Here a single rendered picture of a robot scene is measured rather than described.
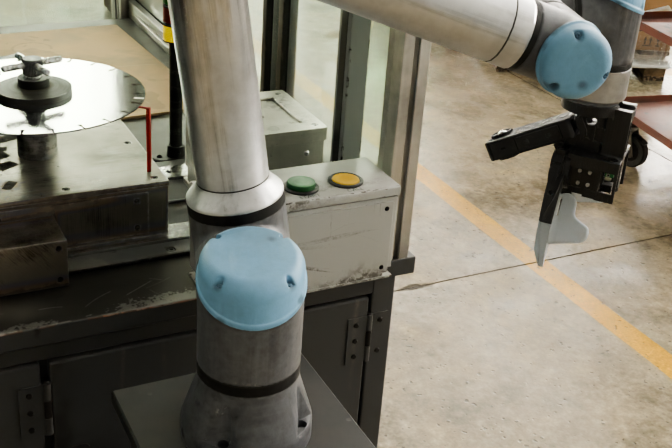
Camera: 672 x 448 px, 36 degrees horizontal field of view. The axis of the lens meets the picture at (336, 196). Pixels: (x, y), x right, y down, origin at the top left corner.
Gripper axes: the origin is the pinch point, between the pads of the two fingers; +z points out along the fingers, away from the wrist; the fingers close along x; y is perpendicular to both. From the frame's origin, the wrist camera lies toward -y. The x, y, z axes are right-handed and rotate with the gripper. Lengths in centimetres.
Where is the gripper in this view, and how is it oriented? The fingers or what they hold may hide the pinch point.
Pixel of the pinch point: (548, 241)
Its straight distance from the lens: 135.1
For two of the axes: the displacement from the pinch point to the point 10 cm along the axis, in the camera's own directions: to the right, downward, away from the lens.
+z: -0.7, 9.0, 4.3
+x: 4.1, -3.7, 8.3
